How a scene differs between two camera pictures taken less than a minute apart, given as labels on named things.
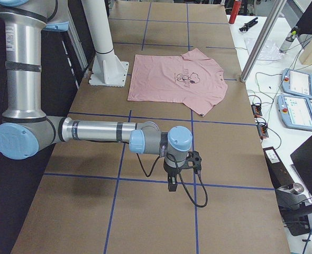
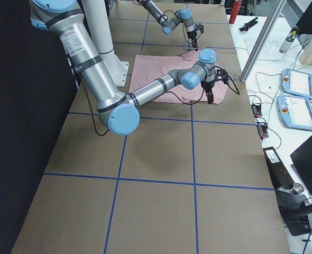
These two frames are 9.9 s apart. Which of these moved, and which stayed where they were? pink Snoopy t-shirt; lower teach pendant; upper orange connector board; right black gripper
Moved: right black gripper
Stayed: lower teach pendant; upper orange connector board; pink Snoopy t-shirt
